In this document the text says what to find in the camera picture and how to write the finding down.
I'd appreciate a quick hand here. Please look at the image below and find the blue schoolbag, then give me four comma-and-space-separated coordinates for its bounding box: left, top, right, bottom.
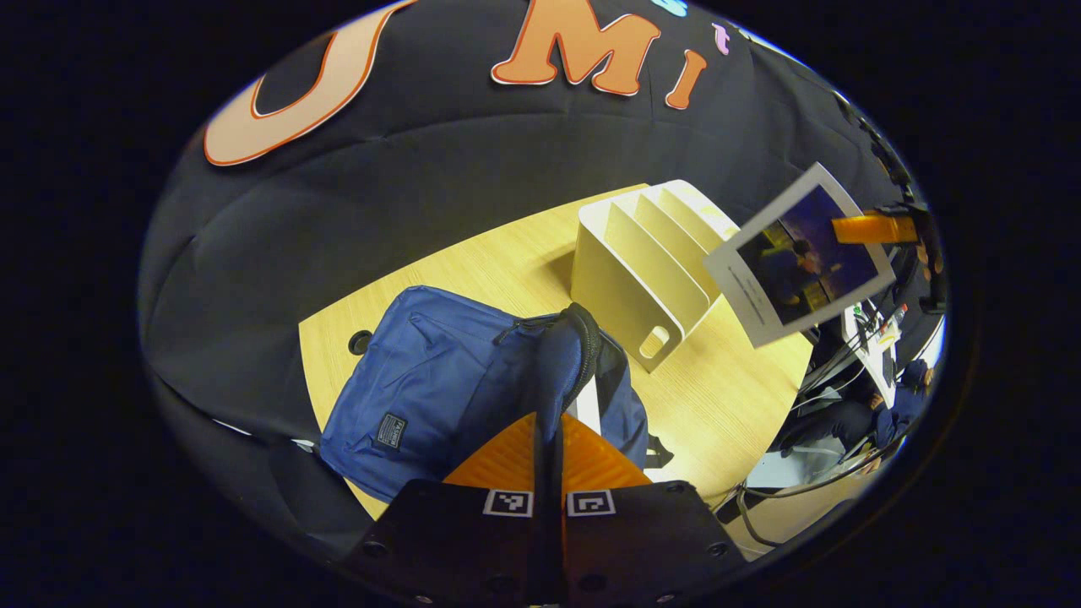
319, 285, 676, 505

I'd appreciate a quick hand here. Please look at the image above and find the dark blue book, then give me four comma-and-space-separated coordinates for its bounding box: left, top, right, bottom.
703, 162, 896, 349

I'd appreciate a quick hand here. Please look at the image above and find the white side table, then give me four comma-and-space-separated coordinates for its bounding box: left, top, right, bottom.
840, 300, 903, 408

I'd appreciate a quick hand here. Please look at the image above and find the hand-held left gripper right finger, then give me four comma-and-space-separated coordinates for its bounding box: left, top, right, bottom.
549, 412, 748, 607

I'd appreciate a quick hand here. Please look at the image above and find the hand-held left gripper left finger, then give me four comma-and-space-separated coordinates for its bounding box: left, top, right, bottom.
342, 412, 550, 607

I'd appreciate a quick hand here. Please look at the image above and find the black backdrop cloth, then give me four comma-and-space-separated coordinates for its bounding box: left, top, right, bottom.
137, 0, 921, 558

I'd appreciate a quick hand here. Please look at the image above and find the white bookshelf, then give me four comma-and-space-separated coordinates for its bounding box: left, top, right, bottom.
571, 179, 744, 374

